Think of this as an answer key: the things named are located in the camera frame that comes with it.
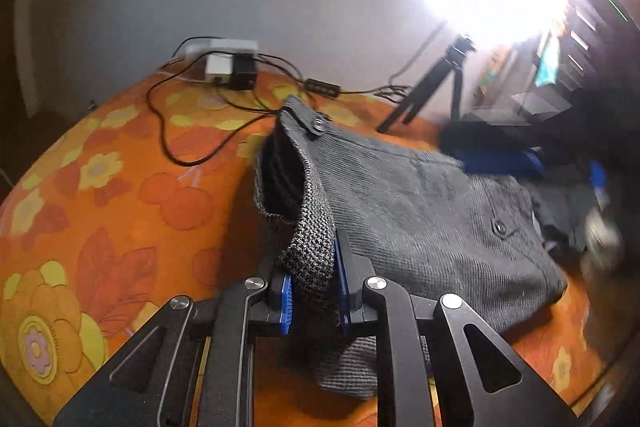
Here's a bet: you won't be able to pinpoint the dark shelf unit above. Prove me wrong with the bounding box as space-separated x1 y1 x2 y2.
530 0 640 108

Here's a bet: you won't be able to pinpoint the black tripod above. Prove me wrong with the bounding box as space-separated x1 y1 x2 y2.
376 35 476 134

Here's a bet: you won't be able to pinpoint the black usb hub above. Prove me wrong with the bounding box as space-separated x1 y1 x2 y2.
305 79 343 98

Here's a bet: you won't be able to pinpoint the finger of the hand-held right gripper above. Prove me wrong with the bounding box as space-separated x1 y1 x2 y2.
462 149 545 180

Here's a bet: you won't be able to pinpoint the white power adapter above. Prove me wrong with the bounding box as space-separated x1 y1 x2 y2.
206 54 236 80

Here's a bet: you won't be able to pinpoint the black looped cable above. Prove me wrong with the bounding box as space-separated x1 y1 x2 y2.
146 69 284 166

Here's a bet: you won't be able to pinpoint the grey pants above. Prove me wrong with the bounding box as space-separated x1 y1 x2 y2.
252 94 569 403

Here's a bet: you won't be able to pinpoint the black hub cable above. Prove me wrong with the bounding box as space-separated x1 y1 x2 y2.
254 53 416 102

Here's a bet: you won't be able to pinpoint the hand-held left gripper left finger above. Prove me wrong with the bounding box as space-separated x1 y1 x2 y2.
52 256 295 427

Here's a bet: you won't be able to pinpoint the white power strip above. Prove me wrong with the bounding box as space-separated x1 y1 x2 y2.
184 38 259 58

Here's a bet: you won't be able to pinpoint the black power adapter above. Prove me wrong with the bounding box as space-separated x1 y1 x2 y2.
229 56 257 92

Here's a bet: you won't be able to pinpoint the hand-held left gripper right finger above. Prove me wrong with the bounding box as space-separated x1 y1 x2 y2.
334 228 582 427

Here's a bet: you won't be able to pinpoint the orange floral blanket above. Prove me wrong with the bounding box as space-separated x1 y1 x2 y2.
0 67 621 427

